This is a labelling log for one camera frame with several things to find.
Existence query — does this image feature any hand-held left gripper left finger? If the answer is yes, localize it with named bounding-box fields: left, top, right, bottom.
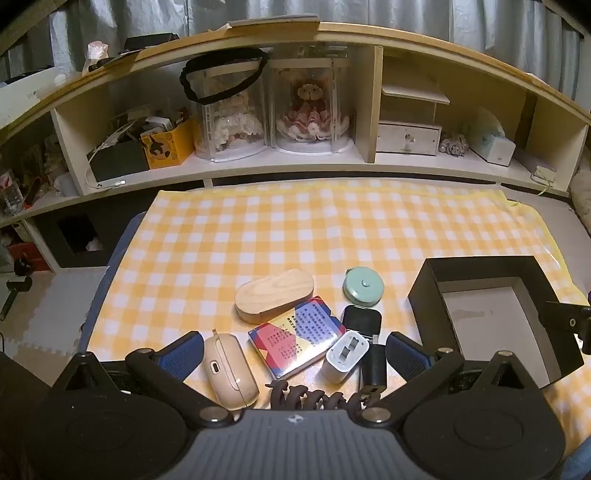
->
left=51, top=331, right=234, bottom=426

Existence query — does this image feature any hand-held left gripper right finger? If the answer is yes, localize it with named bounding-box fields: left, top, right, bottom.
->
left=353, top=331, right=541, bottom=426

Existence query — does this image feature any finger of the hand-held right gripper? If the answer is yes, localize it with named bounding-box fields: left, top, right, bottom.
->
left=544, top=300, right=591, bottom=356

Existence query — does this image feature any black square smartwatch case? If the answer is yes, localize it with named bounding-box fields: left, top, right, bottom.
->
left=341, top=305, right=383, bottom=344

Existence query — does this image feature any white charger plug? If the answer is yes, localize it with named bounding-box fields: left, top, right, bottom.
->
left=321, top=330, right=371, bottom=385

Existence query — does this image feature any black cardboard box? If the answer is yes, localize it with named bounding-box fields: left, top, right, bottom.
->
left=407, top=255, right=586, bottom=391

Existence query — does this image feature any oval wooden block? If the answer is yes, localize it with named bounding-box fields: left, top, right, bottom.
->
left=234, top=269, right=317, bottom=326

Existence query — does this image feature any colourful printed booklet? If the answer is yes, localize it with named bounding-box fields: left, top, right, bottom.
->
left=247, top=296, right=347, bottom=380

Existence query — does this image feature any brown hair claw clip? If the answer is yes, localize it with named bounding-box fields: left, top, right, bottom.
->
left=265, top=381, right=382, bottom=411

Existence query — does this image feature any small black charger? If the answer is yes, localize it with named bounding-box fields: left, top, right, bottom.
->
left=360, top=344, right=387, bottom=389

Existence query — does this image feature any beige earbuds case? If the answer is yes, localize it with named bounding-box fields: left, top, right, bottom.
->
left=203, top=329, right=260, bottom=411

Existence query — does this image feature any mint green tape measure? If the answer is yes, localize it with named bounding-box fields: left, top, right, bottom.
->
left=344, top=266, right=384, bottom=308

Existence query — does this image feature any blue bed sheet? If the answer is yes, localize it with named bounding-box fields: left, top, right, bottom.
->
left=78, top=212, right=148, bottom=356

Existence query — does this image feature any beige plush blanket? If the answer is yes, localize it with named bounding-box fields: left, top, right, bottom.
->
left=570, top=166, right=591, bottom=217

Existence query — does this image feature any gray foam floor mat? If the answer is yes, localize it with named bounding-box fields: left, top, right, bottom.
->
left=0, top=268, right=112, bottom=370

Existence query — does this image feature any purple notebook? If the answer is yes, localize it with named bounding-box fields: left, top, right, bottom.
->
left=515, top=148, right=558, bottom=186

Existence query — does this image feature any yellow white checkered mat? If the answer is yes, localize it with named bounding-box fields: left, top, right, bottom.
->
left=78, top=178, right=591, bottom=444

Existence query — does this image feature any black storage cube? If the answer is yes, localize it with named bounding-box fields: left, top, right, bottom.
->
left=44, top=203, right=144, bottom=268

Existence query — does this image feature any black handheld tool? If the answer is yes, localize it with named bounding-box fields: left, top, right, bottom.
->
left=0, top=258, right=34, bottom=321

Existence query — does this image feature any red box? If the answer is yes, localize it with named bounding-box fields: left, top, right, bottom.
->
left=7, top=240, right=51, bottom=273

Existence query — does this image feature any white tissue box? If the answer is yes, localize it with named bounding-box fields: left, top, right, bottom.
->
left=468, top=107, right=517, bottom=166

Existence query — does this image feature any black storage box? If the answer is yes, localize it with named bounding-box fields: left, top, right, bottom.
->
left=87, top=137, right=151, bottom=183

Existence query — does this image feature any yellow printed box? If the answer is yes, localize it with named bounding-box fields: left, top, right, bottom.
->
left=140, top=117, right=195, bottom=171

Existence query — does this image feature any white drawer box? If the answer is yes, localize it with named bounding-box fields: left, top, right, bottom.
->
left=375, top=121, right=443, bottom=157

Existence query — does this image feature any clear glass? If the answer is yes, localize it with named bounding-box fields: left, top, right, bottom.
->
left=0, top=170, right=25, bottom=217

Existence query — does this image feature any clear case with white doll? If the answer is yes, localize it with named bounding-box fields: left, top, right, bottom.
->
left=191, top=46, right=271, bottom=162

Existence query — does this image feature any wooden shelf unit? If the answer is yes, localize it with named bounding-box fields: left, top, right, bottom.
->
left=0, top=21, right=591, bottom=273

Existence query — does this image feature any clear case with red doll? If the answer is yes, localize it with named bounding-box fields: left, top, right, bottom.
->
left=268, top=44, right=356, bottom=155

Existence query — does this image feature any black headband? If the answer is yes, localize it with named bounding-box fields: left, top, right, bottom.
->
left=179, top=46, right=271, bottom=106

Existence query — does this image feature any white flat box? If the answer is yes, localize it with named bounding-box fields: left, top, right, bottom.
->
left=0, top=67, right=70, bottom=130

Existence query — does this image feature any pale pink ornament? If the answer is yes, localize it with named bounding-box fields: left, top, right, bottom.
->
left=82, top=41, right=114, bottom=75

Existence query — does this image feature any black pouch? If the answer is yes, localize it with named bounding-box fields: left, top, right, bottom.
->
left=122, top=33, right=180, bottom=54

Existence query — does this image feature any gray curtain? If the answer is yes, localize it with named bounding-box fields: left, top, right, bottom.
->
left=0, top=0, right=591, bottom=109

